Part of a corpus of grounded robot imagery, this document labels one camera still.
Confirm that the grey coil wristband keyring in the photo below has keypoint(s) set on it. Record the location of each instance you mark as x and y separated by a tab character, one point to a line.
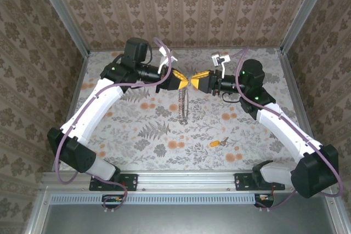
180	102

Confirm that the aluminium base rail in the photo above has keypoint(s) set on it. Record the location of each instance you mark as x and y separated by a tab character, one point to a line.
186	180

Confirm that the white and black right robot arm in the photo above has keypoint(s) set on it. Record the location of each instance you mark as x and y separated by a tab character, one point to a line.
288	132

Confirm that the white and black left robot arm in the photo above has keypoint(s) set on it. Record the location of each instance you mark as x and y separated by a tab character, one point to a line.
90	113

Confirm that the key with amber cap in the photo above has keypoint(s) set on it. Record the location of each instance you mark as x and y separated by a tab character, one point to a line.
214	143

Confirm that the grey metal sheet panel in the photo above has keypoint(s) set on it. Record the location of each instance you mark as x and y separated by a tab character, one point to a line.
178	220

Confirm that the aluminium side rail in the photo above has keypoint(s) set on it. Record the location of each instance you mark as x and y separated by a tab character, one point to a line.
295	88
76	88

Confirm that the aluminium frame post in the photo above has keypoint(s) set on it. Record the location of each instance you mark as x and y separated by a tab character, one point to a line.
62	12
303	12

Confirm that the black controller board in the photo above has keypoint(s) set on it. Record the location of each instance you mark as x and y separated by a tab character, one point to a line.
111	202
264	202

